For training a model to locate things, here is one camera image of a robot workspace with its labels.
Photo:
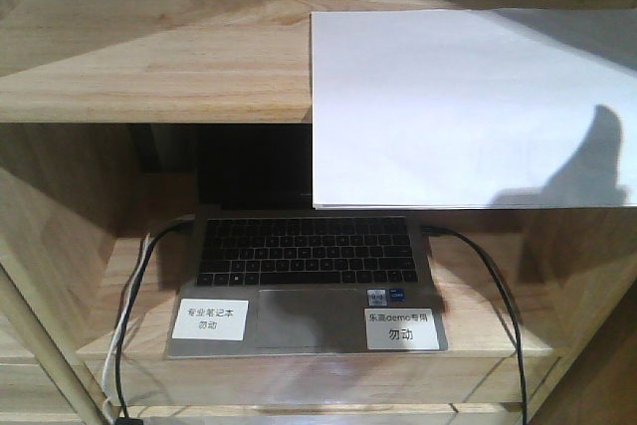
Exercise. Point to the white paper sheets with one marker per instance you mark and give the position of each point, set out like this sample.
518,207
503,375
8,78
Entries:
474,109

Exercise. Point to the white label sticker left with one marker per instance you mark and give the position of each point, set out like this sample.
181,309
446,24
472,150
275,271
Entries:
211,319

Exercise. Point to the white label sticker right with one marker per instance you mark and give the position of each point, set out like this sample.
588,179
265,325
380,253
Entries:
401,329

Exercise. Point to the white label sticker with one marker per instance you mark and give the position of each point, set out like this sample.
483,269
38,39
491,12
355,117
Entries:
211,319
401,329

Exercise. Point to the grey laptop with black keys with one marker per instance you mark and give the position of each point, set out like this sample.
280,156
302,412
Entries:
308,275

